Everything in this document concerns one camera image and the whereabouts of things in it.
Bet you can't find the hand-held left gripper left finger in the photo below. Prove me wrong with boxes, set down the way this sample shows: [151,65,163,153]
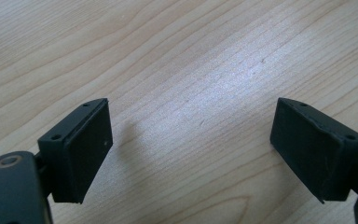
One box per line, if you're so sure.
[36,97,114,205]

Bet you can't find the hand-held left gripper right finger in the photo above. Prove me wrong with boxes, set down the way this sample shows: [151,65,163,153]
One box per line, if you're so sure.
[269,97,358,205]

